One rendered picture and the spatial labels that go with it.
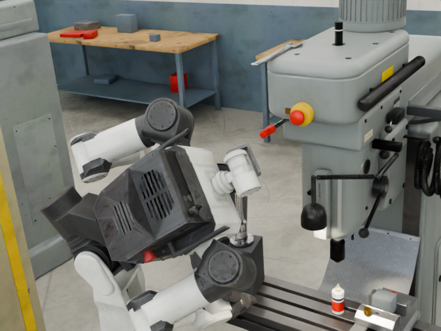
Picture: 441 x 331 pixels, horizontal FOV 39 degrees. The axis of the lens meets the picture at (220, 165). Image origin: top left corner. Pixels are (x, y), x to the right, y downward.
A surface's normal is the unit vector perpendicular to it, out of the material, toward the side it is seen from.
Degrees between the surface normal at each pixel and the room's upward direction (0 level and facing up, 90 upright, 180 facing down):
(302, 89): 90
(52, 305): 0
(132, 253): 74
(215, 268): 51
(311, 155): 90
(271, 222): 0
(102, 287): 90
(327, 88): 90
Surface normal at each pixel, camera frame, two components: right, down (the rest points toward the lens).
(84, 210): 0.14, -0.89
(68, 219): -0.25, 0.40
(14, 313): 0.83, 0.17
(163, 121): -0.23, -0.08
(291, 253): -0.07, -0.92
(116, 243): -0.69, 0.07
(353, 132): -0.55, 0.37
